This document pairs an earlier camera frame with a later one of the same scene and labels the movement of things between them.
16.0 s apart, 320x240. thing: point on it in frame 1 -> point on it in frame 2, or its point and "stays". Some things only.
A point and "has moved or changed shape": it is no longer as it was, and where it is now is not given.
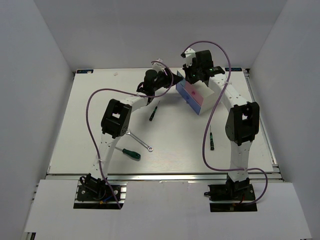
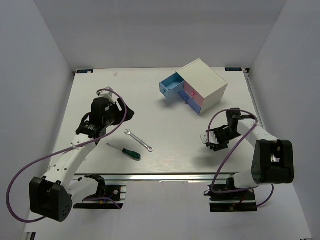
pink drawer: x=195 y=93 stays
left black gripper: x=168 y=78 -> x=121 y=114
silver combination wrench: x=150 y=148 stays
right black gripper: x=186 y=70 -> x=221 y=145
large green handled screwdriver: x=132 y=154 stays
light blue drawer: x=183 y=82 has moved or changed shape
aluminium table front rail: x=165 y=177 stays
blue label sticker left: x=84 y=71 stays
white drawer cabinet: x=198 y=94 has moved or changed shape
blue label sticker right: x=234 y=69 stays
